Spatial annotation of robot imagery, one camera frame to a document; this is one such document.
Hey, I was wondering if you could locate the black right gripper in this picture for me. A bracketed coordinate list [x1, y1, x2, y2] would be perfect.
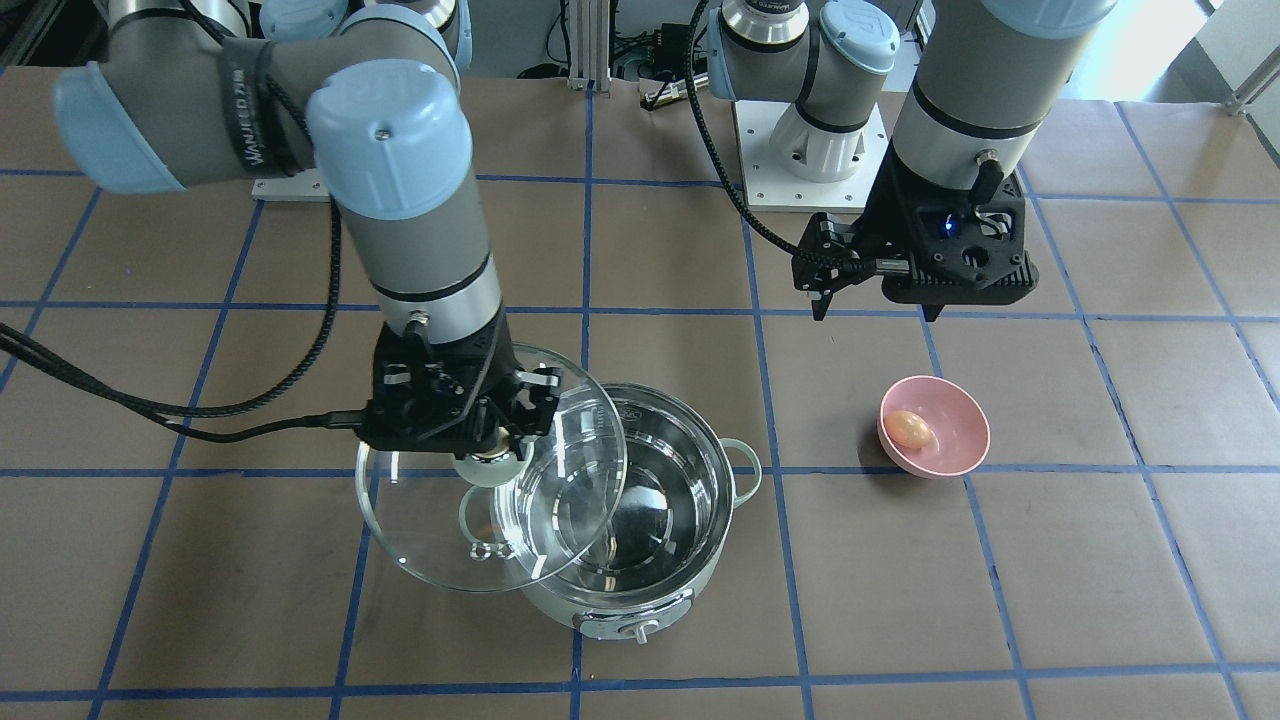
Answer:
[372, 311, 563, 451]

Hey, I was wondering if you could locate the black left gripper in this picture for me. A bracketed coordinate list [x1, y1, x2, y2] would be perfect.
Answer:
[791, 155, 1001, 323]

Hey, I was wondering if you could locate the glass pot lid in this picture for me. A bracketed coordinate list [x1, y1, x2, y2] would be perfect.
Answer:
[355, 343, 627, 593]

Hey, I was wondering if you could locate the brown egg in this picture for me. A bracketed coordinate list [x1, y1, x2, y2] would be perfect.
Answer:
[883, 409, 934, 450]

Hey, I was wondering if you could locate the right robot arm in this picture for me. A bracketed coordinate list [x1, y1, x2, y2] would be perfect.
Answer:
[52, 1, 562, 455]

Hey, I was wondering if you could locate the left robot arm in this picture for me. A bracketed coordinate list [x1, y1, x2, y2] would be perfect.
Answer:
[695, 1, 1114, 320]

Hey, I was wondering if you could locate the pale green cooking pot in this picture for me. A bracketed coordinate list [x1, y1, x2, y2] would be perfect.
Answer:
[457, 383, 763, 644]

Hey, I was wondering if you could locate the pink bowl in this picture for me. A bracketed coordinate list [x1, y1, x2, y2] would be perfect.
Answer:
[876, 375, 991, 480]

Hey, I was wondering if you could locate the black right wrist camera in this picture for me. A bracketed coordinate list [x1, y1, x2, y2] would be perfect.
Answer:
[355, 343, 498, 456]

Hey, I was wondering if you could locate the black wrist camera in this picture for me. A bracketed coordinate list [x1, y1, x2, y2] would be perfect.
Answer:
[355, 343, 498, 456]
[881, 193, 1041, 307]

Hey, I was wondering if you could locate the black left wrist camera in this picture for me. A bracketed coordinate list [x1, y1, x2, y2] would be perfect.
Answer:
[881, 193, 1041, 307]

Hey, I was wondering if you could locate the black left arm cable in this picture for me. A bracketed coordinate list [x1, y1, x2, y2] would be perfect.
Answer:
[684, 0, 861, 269]

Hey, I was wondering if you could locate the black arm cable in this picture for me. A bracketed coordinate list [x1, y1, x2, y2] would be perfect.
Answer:
[684, 0, 861, 269]
[0, 0, 376, 445]

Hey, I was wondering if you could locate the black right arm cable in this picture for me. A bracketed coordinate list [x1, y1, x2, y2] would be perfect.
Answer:
[0, 0, 376, 445]

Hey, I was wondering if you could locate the aluminium frame post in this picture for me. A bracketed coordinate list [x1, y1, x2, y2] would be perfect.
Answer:
[566, 0, 613, 95]

